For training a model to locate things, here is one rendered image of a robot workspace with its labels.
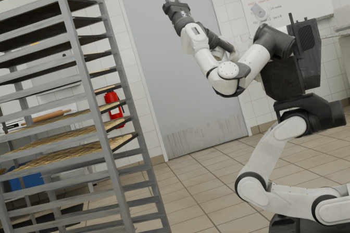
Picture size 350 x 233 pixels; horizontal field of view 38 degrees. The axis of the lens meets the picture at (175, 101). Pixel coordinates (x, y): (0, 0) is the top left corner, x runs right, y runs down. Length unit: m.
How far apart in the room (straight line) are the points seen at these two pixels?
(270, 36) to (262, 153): 0.56
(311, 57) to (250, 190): 0.64
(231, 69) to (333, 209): 0.82
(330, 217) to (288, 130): 0.42
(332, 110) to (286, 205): 0.47
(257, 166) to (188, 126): 3.73
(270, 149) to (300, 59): 0.42
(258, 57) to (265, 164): 0.58
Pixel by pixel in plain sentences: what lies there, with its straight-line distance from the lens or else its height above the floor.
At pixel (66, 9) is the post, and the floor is 1.43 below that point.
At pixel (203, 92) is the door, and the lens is 6.00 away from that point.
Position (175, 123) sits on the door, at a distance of 5.96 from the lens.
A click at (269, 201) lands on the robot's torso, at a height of 0.38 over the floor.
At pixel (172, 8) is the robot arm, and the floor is 1.31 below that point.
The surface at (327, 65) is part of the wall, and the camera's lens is 6.46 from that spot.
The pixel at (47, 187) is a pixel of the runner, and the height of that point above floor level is 0.69.
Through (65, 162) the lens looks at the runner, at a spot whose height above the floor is 0.78.
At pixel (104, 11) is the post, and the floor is 1.44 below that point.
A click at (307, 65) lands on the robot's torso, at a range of 2.17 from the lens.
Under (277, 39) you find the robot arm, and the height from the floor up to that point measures 1.06.
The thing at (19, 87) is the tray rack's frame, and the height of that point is 1.19.
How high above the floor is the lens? 1.08
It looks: 4 degrees down
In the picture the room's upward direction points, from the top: 16 degrees counter-clockwise
